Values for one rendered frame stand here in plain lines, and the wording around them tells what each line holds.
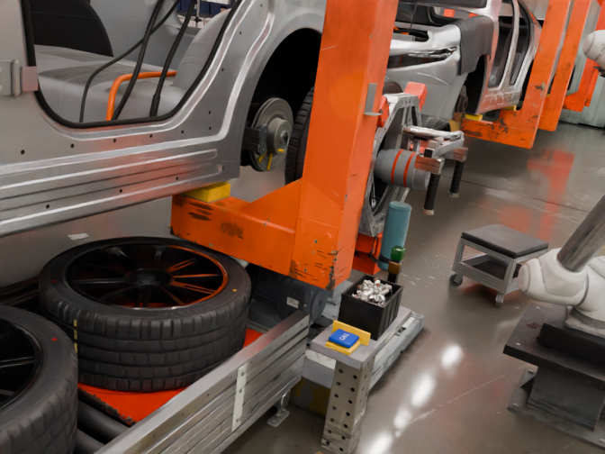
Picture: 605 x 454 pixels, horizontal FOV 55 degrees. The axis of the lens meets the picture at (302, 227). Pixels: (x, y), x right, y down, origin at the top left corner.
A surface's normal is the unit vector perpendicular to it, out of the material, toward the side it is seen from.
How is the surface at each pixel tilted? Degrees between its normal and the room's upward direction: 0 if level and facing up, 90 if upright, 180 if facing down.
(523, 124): 90
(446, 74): 89
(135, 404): 0
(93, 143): 91
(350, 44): 90
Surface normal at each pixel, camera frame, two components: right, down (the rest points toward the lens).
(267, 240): -0.48, 0.22
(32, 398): 0.13, -0.94
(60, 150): 0.85, 0.30
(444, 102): 0.43, 0.49
